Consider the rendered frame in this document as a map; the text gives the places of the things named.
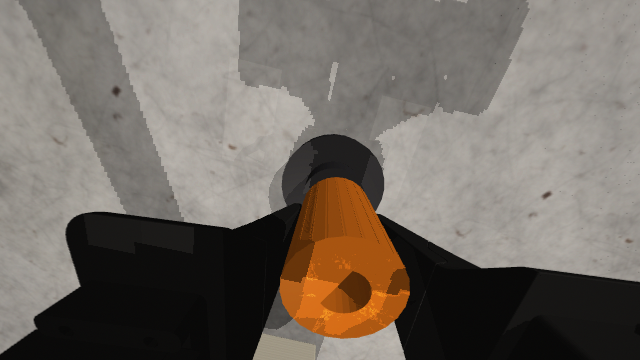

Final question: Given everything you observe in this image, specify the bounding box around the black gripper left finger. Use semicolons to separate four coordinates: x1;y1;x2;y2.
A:
65;203;302;360

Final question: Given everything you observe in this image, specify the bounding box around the orange knob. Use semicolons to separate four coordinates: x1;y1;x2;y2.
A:
279;177;410;339

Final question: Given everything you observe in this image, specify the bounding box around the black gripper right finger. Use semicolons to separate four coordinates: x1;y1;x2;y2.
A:
377;214;640;360

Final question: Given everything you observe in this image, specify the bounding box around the dark stepped round pedestal with shaft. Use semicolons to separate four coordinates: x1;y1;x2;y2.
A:
282;134;384;211

